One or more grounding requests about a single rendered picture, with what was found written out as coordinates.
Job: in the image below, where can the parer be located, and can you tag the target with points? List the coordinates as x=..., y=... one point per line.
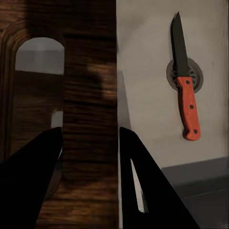
x=184, y=81

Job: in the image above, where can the drop in sink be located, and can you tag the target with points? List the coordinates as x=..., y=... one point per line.
x=148, y=98

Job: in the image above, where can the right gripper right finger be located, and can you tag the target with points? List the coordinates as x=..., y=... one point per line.
x=166, y=210

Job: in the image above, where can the cutting board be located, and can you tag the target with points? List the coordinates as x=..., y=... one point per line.
x=87, y=195

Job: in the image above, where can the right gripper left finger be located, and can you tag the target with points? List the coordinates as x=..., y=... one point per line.
x=24, y=180

